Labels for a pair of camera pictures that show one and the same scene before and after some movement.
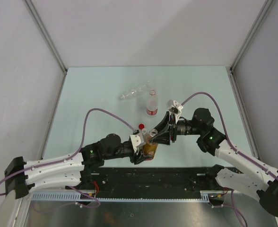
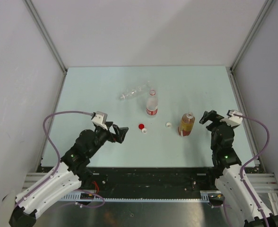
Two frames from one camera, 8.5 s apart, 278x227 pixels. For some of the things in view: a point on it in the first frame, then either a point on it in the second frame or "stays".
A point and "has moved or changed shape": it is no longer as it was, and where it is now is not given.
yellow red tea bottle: x=149 y=149 has moved or changed shape
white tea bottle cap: x=144 y=131 stays
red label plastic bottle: x=152 y=103 stays
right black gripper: x=164 y=137 → x=212 y=116
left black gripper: x=139 y=158 → x=119 y=132
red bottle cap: x=141 y=126 stays
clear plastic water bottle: x=136 y=91 stays
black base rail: x=146 y=182 stays
